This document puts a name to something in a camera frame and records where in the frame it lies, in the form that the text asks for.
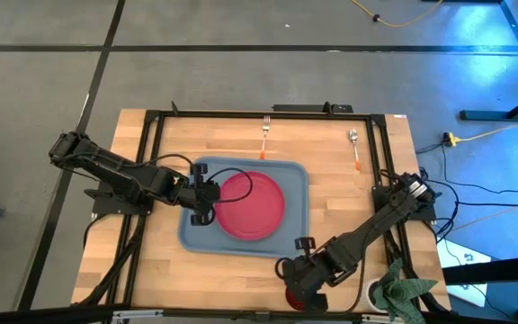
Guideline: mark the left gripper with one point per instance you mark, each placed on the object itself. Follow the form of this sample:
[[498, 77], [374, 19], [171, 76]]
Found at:
[[198, 194]]

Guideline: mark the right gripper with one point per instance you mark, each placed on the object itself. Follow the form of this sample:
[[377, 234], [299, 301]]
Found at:
[[308, 274]]

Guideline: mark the dark red ribbed cup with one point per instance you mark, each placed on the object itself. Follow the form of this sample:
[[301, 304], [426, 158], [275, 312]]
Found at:
[[292, 300]]

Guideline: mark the red round plate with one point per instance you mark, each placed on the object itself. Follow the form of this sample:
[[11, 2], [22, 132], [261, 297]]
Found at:
[[254, 211]]

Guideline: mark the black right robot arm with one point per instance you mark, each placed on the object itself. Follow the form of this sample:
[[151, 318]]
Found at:
[[376, 225]]

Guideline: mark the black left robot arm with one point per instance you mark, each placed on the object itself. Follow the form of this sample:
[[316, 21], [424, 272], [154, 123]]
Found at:
[[106, 164]]

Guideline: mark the grey-blue plastic tray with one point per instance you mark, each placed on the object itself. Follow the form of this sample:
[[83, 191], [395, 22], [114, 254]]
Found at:
[[295, 234]]

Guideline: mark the white plant pot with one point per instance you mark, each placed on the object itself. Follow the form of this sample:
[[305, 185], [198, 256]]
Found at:
[[370, 294]]

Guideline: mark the green artificial plant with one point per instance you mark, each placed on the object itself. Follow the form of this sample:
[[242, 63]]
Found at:
[[398, 292]]

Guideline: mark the white printed sheet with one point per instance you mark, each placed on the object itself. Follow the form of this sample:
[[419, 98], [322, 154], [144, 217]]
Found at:
[[454, 256]]

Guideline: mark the black desk beam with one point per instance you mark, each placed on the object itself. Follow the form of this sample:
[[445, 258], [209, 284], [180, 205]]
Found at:
[[511, 270]]

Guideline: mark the black horizontal beam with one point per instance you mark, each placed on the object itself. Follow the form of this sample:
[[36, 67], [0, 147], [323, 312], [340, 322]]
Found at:
[[38, 315]]

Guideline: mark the black metal stand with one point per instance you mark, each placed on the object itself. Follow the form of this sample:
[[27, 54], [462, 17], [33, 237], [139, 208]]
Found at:
[[488, 115]]

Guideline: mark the black aluminium table frame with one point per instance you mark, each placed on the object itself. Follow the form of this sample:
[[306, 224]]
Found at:
[[241, 114]]

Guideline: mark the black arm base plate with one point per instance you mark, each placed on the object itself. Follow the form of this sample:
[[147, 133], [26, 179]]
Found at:
[[418, 214], [102, 208]]

